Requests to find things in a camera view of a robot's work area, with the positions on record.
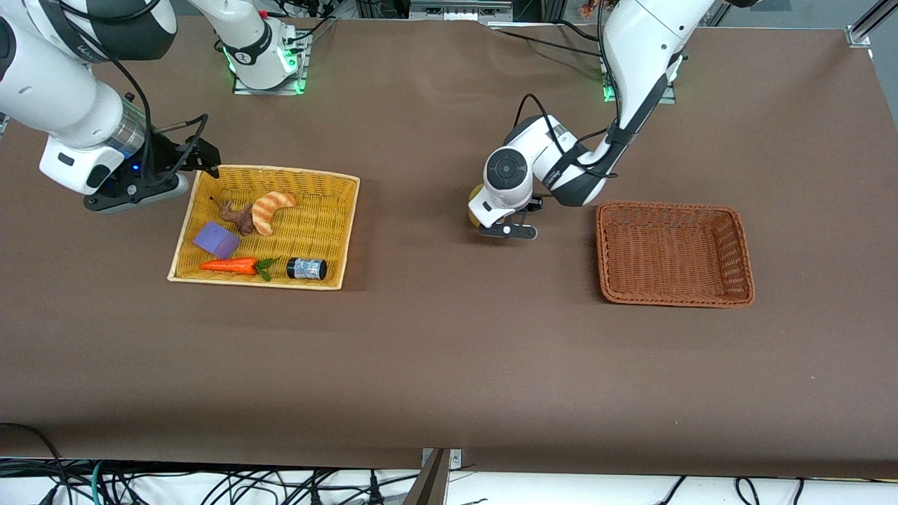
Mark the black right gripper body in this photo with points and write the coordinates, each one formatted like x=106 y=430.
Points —
x=164 y=155

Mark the clear yellowish tape roll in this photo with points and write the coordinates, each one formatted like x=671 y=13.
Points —
x=475 y=210

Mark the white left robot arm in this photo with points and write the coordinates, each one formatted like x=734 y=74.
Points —
x=631 y=49

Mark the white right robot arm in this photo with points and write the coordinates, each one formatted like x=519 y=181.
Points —
x=56 y=98

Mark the brown root toy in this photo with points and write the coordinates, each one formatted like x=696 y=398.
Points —
x=242 y=219

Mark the purple cube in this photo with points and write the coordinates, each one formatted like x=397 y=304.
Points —
x=216 y=240

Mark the toy croissant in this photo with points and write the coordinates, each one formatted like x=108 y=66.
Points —
x=270 y=209

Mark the orange toy carrot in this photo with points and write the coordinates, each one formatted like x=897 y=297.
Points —
x=231 y=266

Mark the yellow woven basket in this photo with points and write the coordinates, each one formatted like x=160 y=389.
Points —
x=316 y=217

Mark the black jar with blue label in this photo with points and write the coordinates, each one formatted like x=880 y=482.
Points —
x=307 y=268

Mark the brown woven basket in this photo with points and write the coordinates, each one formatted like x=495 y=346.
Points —
x=673 y=256

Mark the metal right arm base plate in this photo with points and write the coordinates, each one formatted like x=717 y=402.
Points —
x=298 y=83

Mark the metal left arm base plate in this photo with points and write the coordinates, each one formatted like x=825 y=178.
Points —
x=666 y=95

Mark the metal table edge bracket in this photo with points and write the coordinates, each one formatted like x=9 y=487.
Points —
x=454 y=459

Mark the aluminium frame rail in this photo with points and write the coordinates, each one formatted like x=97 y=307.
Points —
x=866 y=24

